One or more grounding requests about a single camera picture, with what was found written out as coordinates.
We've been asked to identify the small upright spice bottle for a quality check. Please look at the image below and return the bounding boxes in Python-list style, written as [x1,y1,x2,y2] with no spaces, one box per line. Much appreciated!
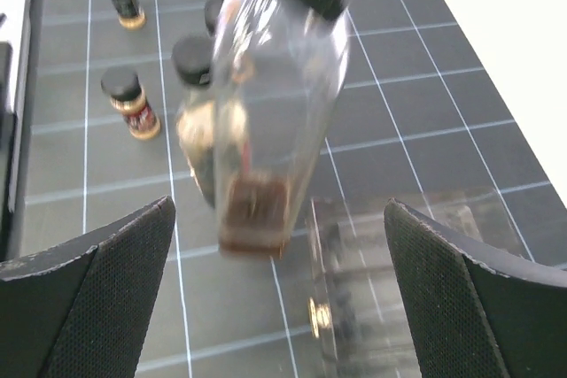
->
[100,66,161,140]

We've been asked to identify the red label soy bottle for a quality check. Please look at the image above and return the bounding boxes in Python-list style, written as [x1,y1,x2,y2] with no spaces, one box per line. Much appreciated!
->
[171,35,215,206]

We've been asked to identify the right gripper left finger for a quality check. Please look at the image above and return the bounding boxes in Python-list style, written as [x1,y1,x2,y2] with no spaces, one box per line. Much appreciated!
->
[1,196,175,378]

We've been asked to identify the tall bottle dark sauce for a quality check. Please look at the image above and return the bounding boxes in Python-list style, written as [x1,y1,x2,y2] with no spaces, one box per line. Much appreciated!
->
[213,0,350,256]

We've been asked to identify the glass jar black lid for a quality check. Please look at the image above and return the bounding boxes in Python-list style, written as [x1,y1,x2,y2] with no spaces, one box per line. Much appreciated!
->
[204,0,224,37]

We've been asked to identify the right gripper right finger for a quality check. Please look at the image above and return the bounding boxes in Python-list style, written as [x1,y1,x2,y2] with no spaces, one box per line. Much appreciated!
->
[384,198,566,377]

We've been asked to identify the clear acrylic organizer rack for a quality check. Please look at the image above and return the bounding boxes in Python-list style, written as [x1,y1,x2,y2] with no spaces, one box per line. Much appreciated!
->
[305,187,532,378]

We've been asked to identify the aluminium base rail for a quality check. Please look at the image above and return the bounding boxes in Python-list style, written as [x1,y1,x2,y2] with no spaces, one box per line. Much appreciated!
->
[1,0,39,260]

